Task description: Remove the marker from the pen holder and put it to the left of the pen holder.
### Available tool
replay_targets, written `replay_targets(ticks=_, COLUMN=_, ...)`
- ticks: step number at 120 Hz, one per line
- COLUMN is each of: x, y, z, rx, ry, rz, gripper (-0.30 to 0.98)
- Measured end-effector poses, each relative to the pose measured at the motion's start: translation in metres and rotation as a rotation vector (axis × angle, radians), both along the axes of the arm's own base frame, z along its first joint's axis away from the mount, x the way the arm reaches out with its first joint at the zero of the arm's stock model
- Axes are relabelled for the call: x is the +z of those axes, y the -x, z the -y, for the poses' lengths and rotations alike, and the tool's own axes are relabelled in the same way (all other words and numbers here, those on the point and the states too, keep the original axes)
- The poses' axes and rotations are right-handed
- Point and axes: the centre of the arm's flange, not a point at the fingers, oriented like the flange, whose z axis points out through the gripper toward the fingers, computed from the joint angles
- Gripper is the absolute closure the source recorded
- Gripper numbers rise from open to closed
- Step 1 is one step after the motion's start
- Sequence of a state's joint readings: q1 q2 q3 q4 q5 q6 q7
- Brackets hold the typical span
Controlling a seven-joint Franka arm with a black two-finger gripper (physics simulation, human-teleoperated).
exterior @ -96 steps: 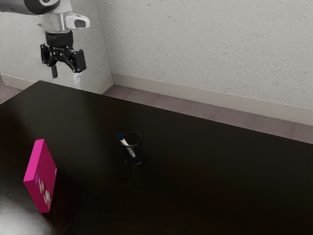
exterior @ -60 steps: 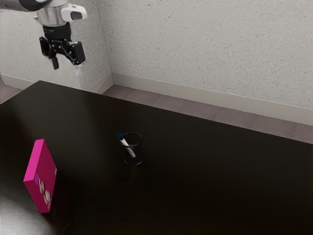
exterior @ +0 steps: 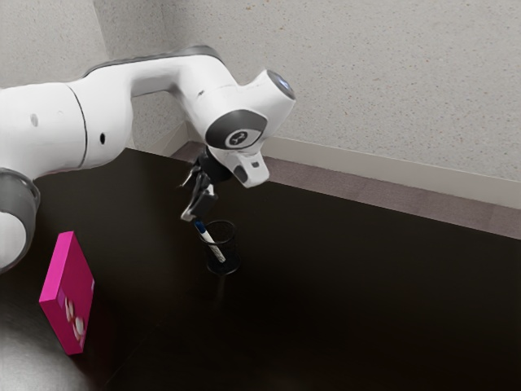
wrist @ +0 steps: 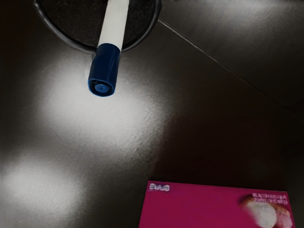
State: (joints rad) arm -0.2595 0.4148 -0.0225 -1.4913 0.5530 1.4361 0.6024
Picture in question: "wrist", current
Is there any white marker with blue cap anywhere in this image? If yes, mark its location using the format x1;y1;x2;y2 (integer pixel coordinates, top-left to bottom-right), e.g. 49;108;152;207
86;0;130;98

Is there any magenta carton box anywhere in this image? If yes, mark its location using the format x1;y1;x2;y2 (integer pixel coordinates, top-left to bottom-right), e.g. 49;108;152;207
137;180;294;228

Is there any black mesh pen holder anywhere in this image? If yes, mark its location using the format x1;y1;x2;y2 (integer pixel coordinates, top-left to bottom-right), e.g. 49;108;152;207
32;0;162;54

